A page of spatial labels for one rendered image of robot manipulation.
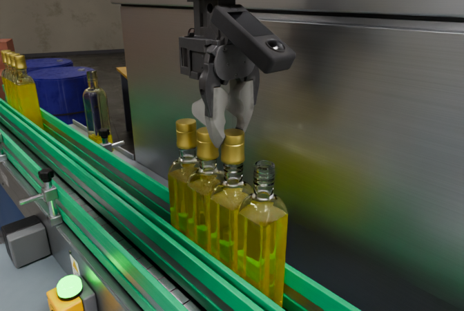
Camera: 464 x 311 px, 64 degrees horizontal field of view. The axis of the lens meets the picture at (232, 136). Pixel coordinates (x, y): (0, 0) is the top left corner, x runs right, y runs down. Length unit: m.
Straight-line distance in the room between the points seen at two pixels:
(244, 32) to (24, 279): 0.78
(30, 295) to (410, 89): 0.84
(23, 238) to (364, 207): 0.76
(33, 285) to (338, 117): 0.76
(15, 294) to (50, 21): 8.98
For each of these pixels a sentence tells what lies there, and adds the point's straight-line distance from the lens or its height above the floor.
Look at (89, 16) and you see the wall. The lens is 9.77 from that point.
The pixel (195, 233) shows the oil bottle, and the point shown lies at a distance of 0.65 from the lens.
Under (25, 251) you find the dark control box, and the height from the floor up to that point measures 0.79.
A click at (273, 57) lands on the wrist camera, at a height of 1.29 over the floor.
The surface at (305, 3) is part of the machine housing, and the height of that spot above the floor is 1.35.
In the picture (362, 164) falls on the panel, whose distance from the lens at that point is 0.57.
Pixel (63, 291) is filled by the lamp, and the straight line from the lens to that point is 0.81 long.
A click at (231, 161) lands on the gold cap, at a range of 0.53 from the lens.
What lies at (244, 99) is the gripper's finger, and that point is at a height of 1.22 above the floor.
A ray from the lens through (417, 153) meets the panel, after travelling 0.53.
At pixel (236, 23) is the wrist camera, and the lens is 0.47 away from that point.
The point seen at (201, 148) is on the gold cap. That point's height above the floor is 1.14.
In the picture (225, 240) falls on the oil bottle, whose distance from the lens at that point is 0.59.
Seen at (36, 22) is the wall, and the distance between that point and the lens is 9.79.
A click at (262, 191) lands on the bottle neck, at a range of 0.52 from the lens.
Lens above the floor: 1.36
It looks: 21 degrees down
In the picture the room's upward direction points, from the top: straight up
